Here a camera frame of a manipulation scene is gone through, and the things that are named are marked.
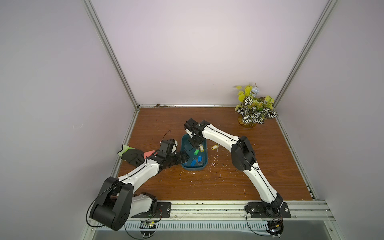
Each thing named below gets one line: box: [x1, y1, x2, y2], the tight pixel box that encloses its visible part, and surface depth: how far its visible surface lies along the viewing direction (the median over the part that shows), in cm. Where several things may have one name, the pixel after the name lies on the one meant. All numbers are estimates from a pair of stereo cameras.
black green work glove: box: [117, 145, 145, 167], surface depth 95 cm
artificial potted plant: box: [235, 83, 279, 128], surface depth 89 cm
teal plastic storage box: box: [181, 133, 208, 171], surface depth 92 cm
